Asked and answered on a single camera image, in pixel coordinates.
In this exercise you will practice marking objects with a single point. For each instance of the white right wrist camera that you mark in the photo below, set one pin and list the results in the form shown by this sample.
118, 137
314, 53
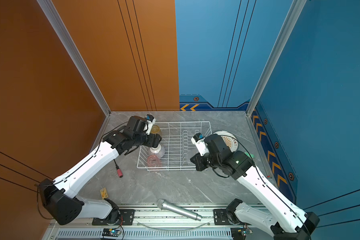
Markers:
199, 141

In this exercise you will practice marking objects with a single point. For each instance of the striped ceramic bowl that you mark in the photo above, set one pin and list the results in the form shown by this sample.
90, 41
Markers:
159, 151

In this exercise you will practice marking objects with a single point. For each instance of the white wire dish rack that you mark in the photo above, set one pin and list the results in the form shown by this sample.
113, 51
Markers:
176, 138

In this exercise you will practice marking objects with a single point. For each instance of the aluminium corner post left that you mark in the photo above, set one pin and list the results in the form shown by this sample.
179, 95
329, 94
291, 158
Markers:
64, 36

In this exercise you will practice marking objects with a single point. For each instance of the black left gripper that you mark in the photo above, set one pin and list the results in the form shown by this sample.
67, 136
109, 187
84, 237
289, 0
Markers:
153, 137

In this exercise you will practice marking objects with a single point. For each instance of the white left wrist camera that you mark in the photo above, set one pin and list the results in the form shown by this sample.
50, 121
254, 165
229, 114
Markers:
150, 121

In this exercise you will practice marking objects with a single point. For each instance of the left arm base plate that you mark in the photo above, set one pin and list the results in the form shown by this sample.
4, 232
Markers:
123, 217

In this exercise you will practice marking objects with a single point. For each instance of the aluminium corner post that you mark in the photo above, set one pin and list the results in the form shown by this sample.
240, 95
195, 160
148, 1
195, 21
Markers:
64, 36
288, 25

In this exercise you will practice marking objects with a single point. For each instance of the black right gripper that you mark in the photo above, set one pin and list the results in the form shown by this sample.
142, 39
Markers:
198, 162

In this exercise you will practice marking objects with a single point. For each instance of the red-tipped marker pen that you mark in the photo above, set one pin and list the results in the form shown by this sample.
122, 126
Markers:
119, 171

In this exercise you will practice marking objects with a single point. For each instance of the silver microphone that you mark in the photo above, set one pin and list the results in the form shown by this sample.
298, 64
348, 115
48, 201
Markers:
167, 206

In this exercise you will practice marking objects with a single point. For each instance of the green circuit board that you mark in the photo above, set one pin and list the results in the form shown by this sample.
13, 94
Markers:
112, 233

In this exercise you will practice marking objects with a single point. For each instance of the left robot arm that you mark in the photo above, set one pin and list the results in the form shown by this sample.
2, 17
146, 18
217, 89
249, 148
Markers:
60, 197

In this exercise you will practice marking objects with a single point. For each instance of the pink glass cup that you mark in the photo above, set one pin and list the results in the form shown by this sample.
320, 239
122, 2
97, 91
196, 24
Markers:
153, 162

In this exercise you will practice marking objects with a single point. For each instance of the aluminium front rail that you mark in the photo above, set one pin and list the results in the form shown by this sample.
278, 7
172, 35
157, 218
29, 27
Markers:
151, 223

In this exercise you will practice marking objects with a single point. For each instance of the green plastic block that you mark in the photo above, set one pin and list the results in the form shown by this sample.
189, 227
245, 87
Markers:
250, 155

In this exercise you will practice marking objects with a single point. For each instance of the yellow glass cup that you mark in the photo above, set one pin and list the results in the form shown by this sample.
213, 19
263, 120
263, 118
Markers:
156, 130

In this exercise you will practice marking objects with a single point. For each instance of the right circuit board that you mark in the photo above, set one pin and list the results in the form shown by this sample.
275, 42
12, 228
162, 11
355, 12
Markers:
239, 234

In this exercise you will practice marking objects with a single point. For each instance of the aluminium corner post right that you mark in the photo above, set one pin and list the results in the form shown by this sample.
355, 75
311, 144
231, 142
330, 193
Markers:
288, 25

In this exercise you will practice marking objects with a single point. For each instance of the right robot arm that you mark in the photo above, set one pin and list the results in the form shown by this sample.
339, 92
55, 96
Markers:
284, 221

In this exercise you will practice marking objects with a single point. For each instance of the yellow tag card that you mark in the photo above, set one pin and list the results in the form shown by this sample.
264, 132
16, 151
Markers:
104, 193

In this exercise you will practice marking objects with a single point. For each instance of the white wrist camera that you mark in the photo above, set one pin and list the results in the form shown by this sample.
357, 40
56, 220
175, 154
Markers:
199, 141
150, 121

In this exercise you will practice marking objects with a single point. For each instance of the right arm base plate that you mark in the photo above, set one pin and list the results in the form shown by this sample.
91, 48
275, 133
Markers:
221, 218

